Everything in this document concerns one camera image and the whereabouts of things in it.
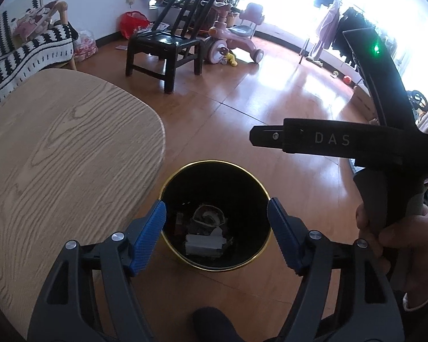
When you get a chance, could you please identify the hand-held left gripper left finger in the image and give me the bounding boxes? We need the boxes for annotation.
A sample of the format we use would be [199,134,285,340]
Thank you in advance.
[28,199,167,342]

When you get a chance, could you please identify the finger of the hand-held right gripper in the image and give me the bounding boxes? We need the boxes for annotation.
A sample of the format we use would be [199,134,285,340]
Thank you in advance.
[250,125,285,149]

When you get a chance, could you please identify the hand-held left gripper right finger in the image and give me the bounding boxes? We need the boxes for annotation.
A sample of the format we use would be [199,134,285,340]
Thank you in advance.
[267,197,405,342]

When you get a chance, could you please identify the black gold-rimmed bin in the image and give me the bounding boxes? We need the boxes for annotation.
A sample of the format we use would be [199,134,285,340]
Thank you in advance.
[158,160,272,270]

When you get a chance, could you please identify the person's right hand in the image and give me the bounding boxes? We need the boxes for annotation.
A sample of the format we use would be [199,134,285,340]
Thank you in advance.
[356,203,428,310]

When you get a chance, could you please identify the person's black-socked foot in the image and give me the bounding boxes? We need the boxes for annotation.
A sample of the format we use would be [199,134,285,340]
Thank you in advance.
[193,306,282,342]

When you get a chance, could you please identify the pink tricycle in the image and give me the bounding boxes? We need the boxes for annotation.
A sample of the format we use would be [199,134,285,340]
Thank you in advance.
[203,2,265,65]

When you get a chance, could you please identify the purple hanging garment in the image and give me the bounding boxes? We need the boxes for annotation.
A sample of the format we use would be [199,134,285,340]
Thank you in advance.
[312,3,341,61]

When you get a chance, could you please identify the black hanging clothes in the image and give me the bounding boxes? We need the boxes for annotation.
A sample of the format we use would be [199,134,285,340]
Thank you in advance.
[333,5,379,68]

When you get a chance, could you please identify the black wooden chair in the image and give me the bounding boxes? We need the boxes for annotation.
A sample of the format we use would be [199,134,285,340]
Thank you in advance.
[126,0,227,95]

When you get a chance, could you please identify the red bag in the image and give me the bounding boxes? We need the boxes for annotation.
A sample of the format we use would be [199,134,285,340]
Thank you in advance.
[119,11,151,39]

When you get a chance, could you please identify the clear plastic bag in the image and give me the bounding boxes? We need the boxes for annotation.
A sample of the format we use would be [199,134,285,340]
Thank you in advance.
[73,30,98,62]

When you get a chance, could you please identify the black and white striped sofa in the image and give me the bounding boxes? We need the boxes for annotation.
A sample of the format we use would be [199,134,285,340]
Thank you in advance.
[0,0,75,113]

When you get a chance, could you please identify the wooden sofa armrest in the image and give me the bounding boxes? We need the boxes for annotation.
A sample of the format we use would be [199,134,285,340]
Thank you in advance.
[53,2,77,72]

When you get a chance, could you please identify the pink doll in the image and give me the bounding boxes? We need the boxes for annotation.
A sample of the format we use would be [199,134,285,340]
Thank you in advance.
[12,0,61,41]

